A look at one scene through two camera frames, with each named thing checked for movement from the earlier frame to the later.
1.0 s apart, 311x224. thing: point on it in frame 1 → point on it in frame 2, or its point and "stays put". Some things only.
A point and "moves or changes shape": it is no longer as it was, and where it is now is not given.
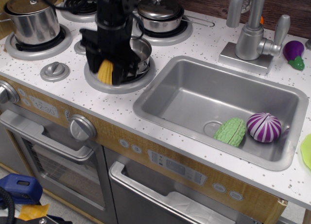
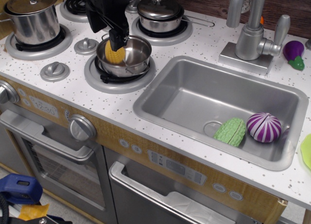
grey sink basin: (193, 97) stays put
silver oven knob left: (8, 94) stays put
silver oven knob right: (81, 128) stays put
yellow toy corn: (105, 74) moves or changes shape
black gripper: (112, 44) → (110, 5)
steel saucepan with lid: (159, 14) stays put
